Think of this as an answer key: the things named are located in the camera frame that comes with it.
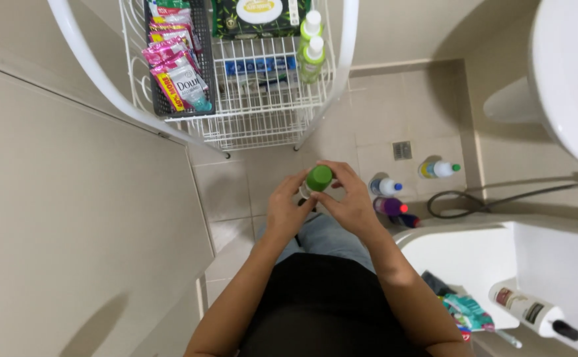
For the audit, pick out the row of pink sachet packets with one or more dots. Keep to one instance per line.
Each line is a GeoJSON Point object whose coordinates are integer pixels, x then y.
{"type": "Point", "coordinates": [172, 44]}

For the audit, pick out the dark cloth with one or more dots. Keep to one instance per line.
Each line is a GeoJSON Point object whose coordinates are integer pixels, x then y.
{"type": "Point", "coordinates": [436, 283]}

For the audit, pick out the green wet wipes pack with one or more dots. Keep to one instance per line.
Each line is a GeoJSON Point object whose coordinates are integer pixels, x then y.
{"type": "Point", "coordinates": [260, 17]}

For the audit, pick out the teal patterned pouch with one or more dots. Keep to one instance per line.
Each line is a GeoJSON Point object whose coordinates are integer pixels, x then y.
{"type": "Point", "coordinates": [467, 312]}

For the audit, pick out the blue toothpaste box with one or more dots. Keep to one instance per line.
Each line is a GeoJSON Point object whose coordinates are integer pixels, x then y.
{"type": "Point", "coordinates": [259, 65]}

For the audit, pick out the purple bottle with red cap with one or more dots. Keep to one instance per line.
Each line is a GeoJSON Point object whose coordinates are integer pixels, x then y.
{"type": "Point", "coordinates": [389, 206]}

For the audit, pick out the white pump bottle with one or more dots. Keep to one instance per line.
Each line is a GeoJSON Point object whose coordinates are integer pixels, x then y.
{"type": "Point", "coordinates": [529, 310]}

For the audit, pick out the floor drain grate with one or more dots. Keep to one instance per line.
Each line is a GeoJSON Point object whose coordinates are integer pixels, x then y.
{"type": "Point", "coordinates": [402, 150]}

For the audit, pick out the white bottle with blue cap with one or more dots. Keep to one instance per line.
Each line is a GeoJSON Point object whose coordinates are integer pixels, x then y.
{"type": "Point", "coordinates": [385, 187]}

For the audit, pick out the dark blue bottle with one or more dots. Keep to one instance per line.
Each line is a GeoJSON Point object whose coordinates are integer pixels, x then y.
{"type": "Point", "coordinates": [405, 220]}

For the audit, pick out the person's left hand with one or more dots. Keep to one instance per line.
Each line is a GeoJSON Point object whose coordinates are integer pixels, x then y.
{"type": "Point", "coordinates": [283, 208]}

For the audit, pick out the white refill pouch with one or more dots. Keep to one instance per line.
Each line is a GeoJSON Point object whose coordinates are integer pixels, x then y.
{"type": "Point", "coordinates": [190, 87]}

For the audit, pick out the person's blue jeans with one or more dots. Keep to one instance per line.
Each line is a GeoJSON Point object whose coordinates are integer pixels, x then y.
{"type": "Point", "coordinates": [323, 238]}

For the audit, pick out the person's right hand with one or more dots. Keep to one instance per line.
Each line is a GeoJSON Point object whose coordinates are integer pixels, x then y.
{"type": "Point", "coordinates": [353, 203]}

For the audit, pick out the person's black shirt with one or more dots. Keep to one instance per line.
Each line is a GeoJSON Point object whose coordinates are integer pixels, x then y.
{"type": "Point", "coordinates": [323, 312]}

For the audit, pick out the dark plastic basket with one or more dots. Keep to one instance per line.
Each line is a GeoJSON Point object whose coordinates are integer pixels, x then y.
{"type": "Point", "coordinates": [180, 64]}

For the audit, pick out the white sink basin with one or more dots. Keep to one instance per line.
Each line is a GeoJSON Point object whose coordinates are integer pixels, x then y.
{"type": "Point", "coordinates": [566, 74]}

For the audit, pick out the toothbrush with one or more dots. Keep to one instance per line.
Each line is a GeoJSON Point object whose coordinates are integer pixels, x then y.
{"type": "Point", "coordinates": [499, 337]}

